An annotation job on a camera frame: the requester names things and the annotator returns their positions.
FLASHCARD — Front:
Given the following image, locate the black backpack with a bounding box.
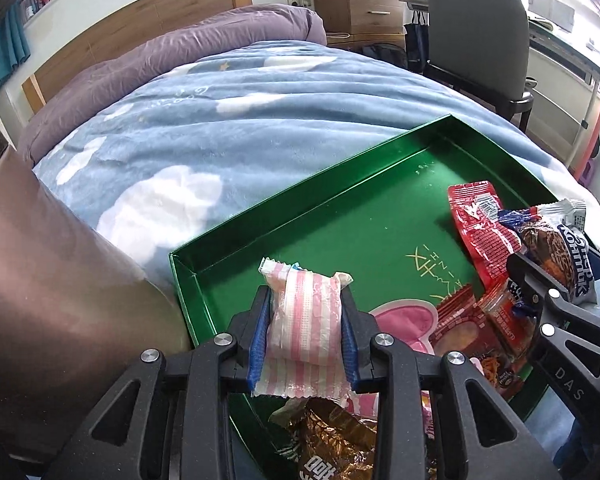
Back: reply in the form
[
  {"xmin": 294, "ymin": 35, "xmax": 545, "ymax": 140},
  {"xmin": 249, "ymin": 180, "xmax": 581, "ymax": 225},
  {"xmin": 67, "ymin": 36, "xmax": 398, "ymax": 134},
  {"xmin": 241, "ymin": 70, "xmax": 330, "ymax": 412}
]
[{"xmin": 361, "ymin": 42, "xmax": 408, "ymax": 70}]

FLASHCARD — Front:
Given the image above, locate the wooden headboard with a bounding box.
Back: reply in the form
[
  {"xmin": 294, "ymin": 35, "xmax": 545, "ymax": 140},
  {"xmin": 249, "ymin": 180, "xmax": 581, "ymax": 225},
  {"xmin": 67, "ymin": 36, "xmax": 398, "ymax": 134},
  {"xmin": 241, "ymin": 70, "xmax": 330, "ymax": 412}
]
[{"xmin": 21, "ymin": 0, "xmax": 252, "ymax": 113}]

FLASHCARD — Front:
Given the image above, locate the brown black electric kettle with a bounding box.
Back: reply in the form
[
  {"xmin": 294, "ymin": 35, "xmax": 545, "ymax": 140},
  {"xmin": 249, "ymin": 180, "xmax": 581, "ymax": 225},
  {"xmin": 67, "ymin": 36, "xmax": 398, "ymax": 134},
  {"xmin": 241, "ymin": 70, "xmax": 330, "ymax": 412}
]
[{"xmin": 0, "ymin": 131, "xmax": 189, "ymax": 463}]

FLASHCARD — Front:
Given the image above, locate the small red orange candy bar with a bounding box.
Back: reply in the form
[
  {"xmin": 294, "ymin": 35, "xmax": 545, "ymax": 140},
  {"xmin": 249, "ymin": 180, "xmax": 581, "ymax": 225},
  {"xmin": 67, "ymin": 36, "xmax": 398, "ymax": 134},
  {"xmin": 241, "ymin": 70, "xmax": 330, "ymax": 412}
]
[{"xmin": 478, "ymin": 278, "xmax": 535, "ymax": 359}]

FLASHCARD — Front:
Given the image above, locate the wooden drawer cabinet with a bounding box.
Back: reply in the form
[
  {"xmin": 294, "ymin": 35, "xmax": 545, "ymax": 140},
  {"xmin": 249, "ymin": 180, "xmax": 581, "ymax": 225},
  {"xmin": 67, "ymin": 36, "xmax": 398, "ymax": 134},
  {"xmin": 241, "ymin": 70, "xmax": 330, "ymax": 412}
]
[{"xmin": 313, "ymin": 0, "xmax": 405, "ymax": 50}]

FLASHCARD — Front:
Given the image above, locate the green tray box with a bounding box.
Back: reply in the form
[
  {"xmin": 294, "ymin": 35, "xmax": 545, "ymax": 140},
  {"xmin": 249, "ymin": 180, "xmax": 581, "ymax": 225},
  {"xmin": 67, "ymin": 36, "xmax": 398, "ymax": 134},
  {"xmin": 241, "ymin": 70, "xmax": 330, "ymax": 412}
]
[{"xmin": 168, "ymin": 114, "xmax": 562, "ymax": 470}]

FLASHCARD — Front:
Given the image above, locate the large red white snack pouch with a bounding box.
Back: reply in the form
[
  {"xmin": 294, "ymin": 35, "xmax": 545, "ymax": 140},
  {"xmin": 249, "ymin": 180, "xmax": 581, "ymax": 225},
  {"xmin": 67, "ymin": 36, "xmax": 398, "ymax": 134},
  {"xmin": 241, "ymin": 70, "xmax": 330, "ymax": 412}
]
[{"xmin": 448, "ymin": 181, "xmax": 521, "ymax": 290}]

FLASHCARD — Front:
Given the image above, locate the brown nutritious snack bag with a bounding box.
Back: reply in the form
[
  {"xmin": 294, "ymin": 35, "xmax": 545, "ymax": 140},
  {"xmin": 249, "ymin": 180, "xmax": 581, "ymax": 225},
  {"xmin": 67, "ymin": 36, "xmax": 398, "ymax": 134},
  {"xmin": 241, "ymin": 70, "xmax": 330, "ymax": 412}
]
[{"xmin": 268, "ymin": 398, "xmax": 377, "ymax": 480}]

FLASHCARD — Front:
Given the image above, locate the blue white chip snack bag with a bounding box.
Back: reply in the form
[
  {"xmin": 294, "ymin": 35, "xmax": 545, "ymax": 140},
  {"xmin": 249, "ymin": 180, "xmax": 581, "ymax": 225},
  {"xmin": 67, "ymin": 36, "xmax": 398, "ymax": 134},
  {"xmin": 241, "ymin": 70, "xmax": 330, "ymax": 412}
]
[{"xmin": 498, "ymin": 198, "xmax": 597, "ymax": 304}]

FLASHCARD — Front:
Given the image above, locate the grey office chair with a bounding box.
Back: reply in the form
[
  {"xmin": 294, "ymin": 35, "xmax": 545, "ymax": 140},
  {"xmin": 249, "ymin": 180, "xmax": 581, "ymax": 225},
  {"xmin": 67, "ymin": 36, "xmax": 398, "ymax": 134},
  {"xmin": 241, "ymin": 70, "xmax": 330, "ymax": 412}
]
[{"xmin": 424, "ymin": 0, "xmax": 533, "ymax": 131}]

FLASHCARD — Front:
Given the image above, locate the pink striped candy packet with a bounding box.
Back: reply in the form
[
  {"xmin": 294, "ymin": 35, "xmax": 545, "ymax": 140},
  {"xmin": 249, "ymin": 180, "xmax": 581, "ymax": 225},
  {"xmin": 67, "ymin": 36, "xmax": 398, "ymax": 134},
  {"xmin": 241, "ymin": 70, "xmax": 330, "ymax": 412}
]
[{"xmin": 254, "ymin": 258, "xmax": 353, "ymax": 405}]

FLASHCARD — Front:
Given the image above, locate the pink cartoon shaped packet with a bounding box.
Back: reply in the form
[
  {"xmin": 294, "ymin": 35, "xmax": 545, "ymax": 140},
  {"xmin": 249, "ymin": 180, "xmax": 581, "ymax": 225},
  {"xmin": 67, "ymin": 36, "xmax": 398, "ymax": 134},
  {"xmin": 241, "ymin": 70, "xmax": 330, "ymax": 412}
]
[{"xmin": 346, "ymin": 299, "xmax": 438, "ymax": 420}]

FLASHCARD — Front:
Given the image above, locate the blue cloud blanket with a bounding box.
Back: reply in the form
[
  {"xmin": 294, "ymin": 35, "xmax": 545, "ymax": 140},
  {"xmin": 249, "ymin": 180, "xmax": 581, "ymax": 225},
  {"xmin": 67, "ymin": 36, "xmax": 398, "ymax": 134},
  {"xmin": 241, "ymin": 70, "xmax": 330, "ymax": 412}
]
[{"xmin": 33, "ymin": 40, "xmax": 600, "ymax": 287}]

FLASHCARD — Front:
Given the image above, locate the teal curtain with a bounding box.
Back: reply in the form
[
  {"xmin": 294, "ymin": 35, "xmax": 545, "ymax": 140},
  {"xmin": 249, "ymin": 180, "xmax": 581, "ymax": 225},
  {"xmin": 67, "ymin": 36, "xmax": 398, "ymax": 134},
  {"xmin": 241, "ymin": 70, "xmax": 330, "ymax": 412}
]
[{"xmin": 0, "ymin": 2, "xmax": 31, "ymax": 89}]

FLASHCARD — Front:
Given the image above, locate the purple duvet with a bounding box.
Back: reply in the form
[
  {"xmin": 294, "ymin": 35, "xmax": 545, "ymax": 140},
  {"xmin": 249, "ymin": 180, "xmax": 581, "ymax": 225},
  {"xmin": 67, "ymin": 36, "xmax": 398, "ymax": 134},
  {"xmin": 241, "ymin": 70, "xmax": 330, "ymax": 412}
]
[{"xmin": 17, "ymin": 3, "xmax": 327, "ymax": 167}]

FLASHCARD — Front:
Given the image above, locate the dark red noodle snack packet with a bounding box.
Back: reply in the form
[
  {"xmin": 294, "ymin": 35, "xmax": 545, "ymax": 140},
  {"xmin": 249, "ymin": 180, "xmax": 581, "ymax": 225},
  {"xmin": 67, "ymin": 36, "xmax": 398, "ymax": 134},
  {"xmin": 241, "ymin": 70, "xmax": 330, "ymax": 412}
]
[{"xmin": 429, "ymin": 284, "xmax": 524, "ymax": 400}]

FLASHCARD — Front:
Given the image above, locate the wall power socket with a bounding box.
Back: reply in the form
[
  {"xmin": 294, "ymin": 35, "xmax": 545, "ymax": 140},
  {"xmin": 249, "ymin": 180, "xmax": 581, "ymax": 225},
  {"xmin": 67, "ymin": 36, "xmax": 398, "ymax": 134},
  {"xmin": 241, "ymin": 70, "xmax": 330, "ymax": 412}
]
[{"xmin": 287, "ymin": 0, "xmax": 313, "ymax": 9}]

